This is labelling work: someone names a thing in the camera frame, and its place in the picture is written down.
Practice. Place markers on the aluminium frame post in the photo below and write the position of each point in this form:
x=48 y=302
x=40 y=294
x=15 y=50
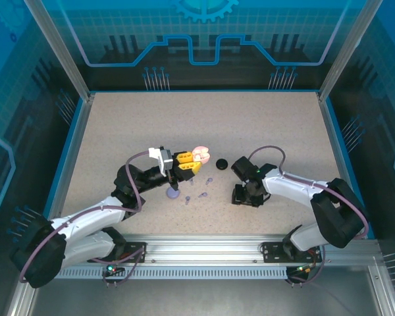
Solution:
x=62 y=56
x=344 y=52

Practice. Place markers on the blue table border strip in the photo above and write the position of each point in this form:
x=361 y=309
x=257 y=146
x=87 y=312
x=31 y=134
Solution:
x=64 y=158
x=343 y=148

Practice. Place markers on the small LED circuit board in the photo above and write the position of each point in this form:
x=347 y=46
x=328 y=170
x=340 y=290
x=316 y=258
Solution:
x=112 y=268
x=301 y=270

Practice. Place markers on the purple earbud charging case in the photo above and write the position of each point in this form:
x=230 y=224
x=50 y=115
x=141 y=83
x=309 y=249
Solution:
x=172 y=195

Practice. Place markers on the black earbud charging case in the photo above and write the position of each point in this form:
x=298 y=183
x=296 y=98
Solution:
x=222 y=164

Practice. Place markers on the pink earbud charging case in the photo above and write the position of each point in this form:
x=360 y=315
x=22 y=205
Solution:
x=202 y=154

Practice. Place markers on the aluminium mounting rail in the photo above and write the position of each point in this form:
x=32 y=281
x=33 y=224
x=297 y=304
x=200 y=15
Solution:
x=200 y=247

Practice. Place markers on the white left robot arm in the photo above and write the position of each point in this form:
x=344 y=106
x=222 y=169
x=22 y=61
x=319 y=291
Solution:
x=85 y=219

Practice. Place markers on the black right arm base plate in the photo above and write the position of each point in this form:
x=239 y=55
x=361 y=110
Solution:
x=271 y=251

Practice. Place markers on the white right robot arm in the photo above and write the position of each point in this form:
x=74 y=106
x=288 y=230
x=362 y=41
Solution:
x=293 y=184

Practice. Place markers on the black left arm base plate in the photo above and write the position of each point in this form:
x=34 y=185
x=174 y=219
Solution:
x=135 y=251

